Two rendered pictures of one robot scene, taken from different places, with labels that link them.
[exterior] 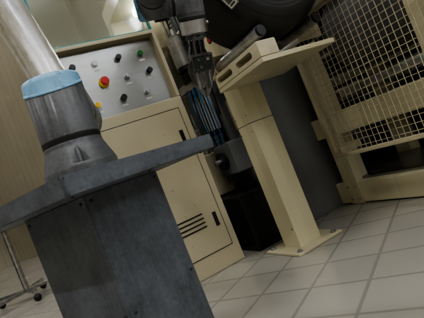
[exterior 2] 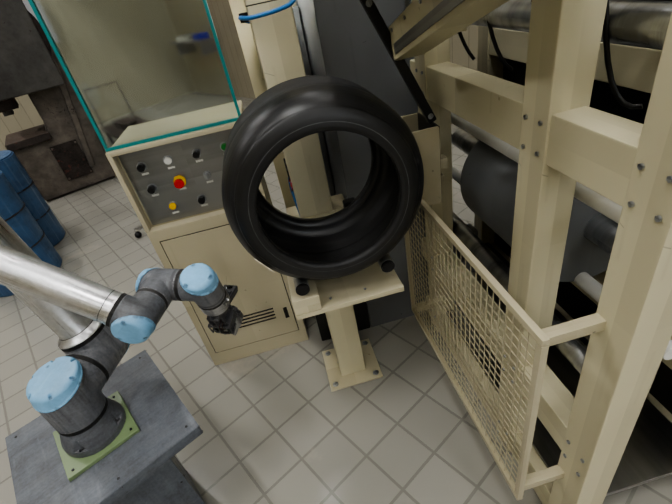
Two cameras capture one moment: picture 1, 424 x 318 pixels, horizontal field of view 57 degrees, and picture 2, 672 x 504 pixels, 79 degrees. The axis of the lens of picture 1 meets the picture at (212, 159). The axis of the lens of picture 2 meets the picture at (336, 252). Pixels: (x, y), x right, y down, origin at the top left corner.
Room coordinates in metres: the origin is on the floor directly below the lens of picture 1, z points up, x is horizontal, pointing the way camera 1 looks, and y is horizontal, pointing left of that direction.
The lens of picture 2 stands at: (0.51, -0.82, 1.69)
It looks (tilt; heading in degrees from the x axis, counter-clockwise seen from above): 34 degrees down; 21
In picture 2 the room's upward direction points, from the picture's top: 12 degrees counter-clockwise
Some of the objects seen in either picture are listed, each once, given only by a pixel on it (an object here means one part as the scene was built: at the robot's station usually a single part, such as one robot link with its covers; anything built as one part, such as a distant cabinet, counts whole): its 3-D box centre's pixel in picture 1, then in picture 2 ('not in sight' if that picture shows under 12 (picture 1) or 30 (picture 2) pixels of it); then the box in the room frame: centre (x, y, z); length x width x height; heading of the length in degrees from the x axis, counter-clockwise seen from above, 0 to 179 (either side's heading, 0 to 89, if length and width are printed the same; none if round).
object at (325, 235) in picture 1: (302, 240); (351, 362); (1.84, -0.26, 0.01); 0.27 x 0.27 x 0.02; 26
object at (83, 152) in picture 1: (77, 156); (88, 420); (1.01, 0.32, 0.67); 0.19 x 0.19 x 0.10
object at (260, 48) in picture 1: (243, 65); (300, 274); (1.56, -0.26, 0.83); 0.36 x 0.09 x 0.06; 26
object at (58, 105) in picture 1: (60, 107); (67, 391); (1.02, 0.32, 0.80); 0.17 x 0.15 x 0.18; 9
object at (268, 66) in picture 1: (274, 65); (339, 272); (1.62, -0.39, 0.80); 0.37 x 0.36 x 0.02; 116
